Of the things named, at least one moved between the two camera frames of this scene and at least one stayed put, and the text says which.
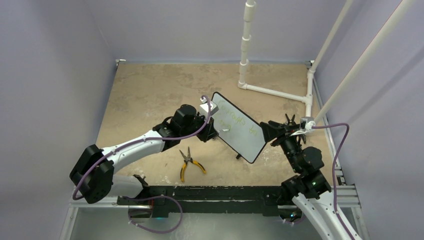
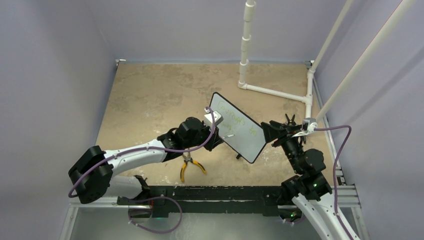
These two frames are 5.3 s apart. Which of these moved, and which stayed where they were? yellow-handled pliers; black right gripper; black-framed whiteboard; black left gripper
Moved: black left gripper
Stayed: black-framed whiteboard; black right gripper; yellow-handled pliers
